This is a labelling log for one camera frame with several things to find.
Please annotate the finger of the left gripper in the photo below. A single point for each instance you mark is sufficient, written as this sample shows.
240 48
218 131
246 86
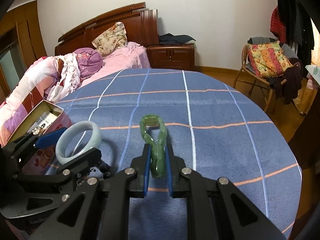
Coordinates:
81 165
45 137

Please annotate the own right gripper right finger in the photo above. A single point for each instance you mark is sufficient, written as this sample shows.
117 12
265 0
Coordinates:
216 209

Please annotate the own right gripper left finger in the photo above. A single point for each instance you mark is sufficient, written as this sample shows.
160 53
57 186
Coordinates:
99 209

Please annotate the pale jade bangle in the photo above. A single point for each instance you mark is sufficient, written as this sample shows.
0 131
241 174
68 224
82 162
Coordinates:
76 140

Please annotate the silver metal watch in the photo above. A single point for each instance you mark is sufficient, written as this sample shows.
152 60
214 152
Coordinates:
39 130

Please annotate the pink tin box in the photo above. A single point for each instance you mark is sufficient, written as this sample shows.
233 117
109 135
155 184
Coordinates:
46 117

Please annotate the pink patchwork quilt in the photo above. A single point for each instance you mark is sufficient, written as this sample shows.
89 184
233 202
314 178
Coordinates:
52 79

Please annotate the blue plaid tablecloth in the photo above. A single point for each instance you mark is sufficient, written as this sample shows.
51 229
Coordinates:
218 132

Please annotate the wooden wardrobe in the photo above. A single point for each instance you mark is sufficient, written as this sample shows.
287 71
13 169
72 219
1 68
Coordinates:
21 45

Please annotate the purple garment on bed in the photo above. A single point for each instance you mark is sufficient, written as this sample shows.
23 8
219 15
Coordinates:
89 62

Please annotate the pink bed sheet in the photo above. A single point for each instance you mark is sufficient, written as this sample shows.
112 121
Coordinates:
132 56

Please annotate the floral pillow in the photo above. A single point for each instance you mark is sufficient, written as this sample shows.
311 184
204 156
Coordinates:
113 38

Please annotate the wooden nightstand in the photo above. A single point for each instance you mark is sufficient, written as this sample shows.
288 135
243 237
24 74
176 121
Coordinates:
181 57

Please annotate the colourful patterned cushion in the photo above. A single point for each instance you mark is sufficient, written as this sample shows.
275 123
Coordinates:
267 59

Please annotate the dark clothes on nightstand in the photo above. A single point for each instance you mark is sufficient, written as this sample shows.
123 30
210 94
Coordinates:
169 39

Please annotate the hanging dark clothes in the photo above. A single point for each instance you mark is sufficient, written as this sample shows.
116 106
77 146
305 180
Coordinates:
298 29

